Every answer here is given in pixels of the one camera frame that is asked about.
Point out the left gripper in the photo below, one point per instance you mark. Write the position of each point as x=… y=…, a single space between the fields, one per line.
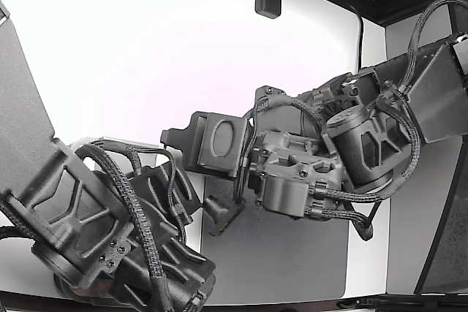
x=175 y=275

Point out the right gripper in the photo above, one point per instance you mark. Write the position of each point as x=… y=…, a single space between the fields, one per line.
x=285 y=195

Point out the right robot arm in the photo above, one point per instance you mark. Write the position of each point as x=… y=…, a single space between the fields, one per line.
x=435 y=100

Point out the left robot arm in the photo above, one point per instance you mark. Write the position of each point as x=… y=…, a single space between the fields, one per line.
x=25 y=107

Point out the gray mat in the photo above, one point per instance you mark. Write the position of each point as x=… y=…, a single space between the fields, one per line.
x=274 y=261

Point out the dark mesh side panel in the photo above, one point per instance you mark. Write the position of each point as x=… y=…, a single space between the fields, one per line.
x=453 y=246

